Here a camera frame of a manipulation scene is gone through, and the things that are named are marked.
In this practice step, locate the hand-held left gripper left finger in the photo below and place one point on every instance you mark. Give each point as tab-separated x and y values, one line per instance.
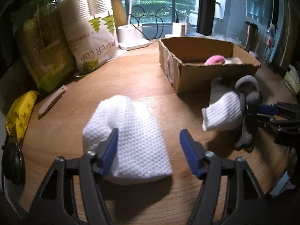
110	150

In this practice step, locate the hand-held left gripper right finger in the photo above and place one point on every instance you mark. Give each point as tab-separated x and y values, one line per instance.
189	152

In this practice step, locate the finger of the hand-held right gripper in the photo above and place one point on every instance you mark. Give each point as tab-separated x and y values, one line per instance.
256	121
267	109

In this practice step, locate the white textured towel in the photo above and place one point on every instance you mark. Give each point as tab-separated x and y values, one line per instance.
136	140

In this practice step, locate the grey and white sock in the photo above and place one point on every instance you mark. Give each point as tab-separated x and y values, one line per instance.
225	112

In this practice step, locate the cardboard box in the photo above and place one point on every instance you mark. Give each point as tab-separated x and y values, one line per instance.
199	79

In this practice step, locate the clear water bottle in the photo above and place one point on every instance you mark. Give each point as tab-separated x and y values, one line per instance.
270	38

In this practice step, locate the pink sponge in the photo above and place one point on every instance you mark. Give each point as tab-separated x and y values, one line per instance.
214	60

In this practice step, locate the wooden folding knife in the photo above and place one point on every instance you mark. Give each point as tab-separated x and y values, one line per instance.
52	102

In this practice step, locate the steel thermos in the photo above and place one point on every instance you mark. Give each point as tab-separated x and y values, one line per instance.
250	35

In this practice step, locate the white cloth pack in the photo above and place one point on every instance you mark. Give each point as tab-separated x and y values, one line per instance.
222	38

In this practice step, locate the yellow packet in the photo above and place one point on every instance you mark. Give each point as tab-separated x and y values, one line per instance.
21	114

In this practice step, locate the black round object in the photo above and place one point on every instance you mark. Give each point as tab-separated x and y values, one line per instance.
13	164

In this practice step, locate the white power strip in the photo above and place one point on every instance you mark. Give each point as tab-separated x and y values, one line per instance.
194	35

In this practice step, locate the blue hanging cloth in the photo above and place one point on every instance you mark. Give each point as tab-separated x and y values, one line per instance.
257	4

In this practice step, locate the white desk lamp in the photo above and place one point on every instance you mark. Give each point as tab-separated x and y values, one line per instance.
131	39

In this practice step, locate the white plug adapter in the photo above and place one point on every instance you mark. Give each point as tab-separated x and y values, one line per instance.
187	27

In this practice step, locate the green paper cup pack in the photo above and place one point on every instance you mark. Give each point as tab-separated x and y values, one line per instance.
44	51

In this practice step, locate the white paper cup pack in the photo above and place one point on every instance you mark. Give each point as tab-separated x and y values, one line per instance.
91	28

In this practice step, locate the tan cardboard panel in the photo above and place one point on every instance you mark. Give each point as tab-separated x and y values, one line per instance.
118	7

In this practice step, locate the black window frame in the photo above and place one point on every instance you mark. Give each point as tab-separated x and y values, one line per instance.
205	4

